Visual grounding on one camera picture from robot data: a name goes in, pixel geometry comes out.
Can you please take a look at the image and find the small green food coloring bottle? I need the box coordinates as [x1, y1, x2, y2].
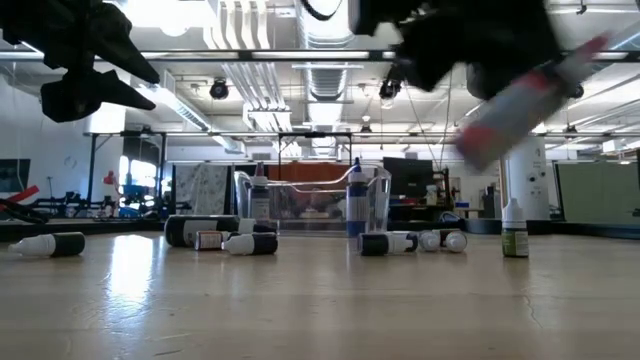
[7, 231, 87, 259]
[500, 197, 531, 259]

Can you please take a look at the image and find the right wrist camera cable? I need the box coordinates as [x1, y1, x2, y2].
[298, 0, 347, 22]

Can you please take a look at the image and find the orange panel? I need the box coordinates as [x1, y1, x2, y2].
[266, 161, 352, 184]

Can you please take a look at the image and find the black white bottle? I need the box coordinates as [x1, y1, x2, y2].
[221, 231, 280, 257]

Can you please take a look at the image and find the clear plastic container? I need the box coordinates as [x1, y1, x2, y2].
[232, 163, 393, 235]

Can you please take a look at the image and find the grey patterned board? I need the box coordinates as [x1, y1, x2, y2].
[173, 163, 230, 217]

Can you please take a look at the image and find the large pink food coloring bottle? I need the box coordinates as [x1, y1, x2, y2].
[453, 33, 612, 172]

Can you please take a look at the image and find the black ceiling spotlight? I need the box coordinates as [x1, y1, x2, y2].
[208, 77, 230, 101]
[378, 78, 402, 101]

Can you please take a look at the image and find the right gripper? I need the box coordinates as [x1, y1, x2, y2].
[348, 0, 565, 95]

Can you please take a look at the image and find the small black food coloring bottle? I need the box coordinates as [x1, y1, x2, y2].
[357, 231, 410, 258]

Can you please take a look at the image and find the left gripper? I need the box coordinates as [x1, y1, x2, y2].
[0, 0, 161, 124]

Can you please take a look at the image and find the green partition panel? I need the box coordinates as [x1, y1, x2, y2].
[553, 160, 640, 227]

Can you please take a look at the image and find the white round column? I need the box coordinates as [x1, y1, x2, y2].
[503, 135, 550, 222]

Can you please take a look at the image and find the large black food coloring bottle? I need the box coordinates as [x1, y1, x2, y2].
[163, 213, 278, 249]

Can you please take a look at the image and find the dark wall screen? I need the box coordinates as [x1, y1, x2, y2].
[0, 158, 31, 194]

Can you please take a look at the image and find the red bar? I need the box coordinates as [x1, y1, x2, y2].
[0, 184, 41, 214]

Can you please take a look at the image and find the purple food coloring bottle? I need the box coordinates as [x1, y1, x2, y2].
[248, 160, 272, 227]

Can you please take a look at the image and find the black computer monitor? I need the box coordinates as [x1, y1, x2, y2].
[382, 156, 435, 200]

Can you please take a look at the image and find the black background frame rig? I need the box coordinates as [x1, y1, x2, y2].
[83, 129, 640, 221]

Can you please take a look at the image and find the large blue food coloring bottle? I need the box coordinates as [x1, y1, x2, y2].
[345, 156, 370, 239]

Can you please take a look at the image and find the small brown food coloring bottle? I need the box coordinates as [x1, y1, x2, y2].
[193, 229, 232, 252]
[439, 228, 469, 254]

